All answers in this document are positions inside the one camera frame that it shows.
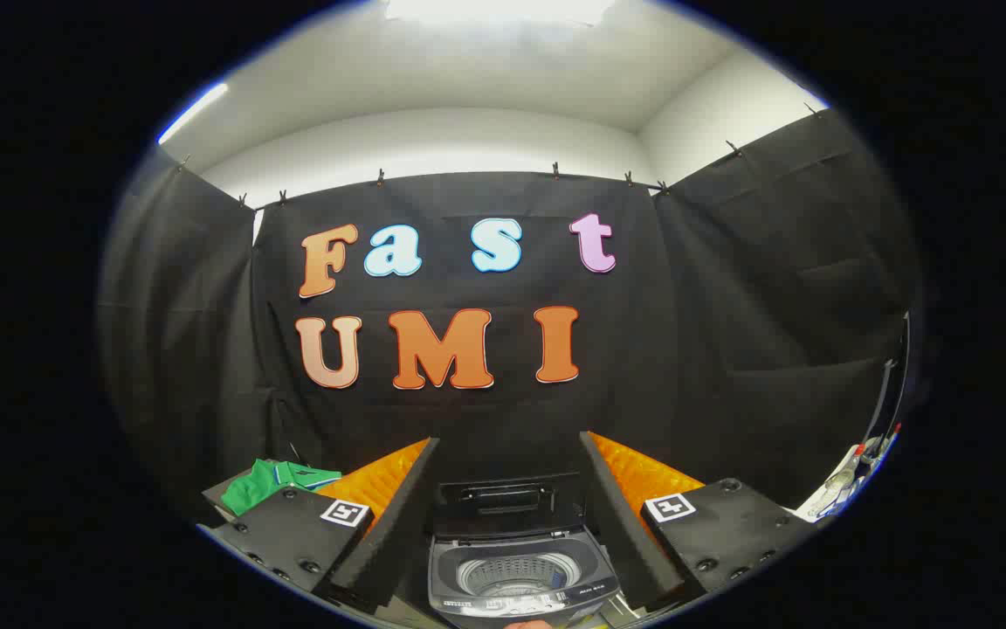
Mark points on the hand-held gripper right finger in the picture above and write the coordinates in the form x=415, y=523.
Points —
x=621, y=524

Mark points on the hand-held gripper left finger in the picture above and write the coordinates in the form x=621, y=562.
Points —
x=398, y=524

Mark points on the grey washing machine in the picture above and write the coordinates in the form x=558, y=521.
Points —
x=446, y=568

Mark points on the dark washing machine lid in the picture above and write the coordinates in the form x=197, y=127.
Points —
x=507, y=507

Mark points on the green polo shirt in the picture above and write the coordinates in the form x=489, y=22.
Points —
x=258, y=489

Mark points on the grey box stand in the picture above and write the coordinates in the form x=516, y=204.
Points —
x=213, y=500

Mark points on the white sheet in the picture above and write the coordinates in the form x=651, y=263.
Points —
x=809, y=509

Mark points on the clear plastic bottle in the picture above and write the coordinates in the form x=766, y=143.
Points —
x=852, y=472

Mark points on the grey metal pole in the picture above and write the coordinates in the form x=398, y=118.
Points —
x=896, y=376

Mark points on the row of black clips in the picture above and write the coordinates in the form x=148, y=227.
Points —
x=555, y=169

